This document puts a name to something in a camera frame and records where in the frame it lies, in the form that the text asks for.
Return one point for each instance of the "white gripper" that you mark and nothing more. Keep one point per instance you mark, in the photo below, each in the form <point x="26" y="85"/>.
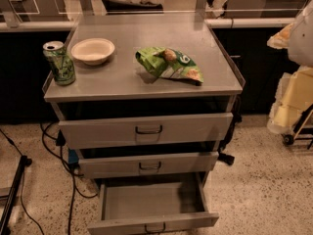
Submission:
<point x="301" y="42"/>

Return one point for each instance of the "grey bottom drawer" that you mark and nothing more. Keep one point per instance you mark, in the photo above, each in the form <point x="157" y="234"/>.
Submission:
<point x="152" y="204"/>

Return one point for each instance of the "grey drawer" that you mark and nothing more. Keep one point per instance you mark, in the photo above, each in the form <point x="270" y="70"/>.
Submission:
<point x="152" y="204"/>
<point x="148" y="165"/>
<point x="134" y="131"/>

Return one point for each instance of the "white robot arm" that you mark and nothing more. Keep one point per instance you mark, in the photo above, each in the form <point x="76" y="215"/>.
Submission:
<point x="297" y="38"/>

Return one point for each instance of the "grey metal drawer cabinet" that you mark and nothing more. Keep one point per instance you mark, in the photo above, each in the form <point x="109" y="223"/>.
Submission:
<point x="121" y="88"/>

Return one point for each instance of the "grey middle drawer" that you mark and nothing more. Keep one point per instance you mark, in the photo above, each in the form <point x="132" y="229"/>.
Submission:
<point x="148" y="165"/>

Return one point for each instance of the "grey top drawer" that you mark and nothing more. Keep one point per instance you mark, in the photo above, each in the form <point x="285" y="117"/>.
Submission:
<point x="134" y="131"/>

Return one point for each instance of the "black cabinet caster wheel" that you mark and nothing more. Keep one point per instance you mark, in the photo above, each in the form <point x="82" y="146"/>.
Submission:
<point x="227" y="159"/>

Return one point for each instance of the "green chip bag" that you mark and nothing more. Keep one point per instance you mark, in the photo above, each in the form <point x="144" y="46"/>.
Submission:
<point x="168" y="63"/>

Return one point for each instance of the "white paper bowl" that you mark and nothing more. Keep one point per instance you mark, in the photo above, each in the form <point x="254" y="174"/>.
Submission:
<point x="92" y="51"/>

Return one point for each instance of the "green soda can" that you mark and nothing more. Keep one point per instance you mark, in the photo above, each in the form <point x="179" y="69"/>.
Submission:
<point x="60" y="63"/>

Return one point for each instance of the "black stand leg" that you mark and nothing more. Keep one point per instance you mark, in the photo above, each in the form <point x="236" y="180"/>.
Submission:
<point x="12" y="194"/>

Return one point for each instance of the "wheeled black cart frame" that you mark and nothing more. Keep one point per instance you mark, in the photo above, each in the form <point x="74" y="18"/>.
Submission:
<point x="302" y="130"/>

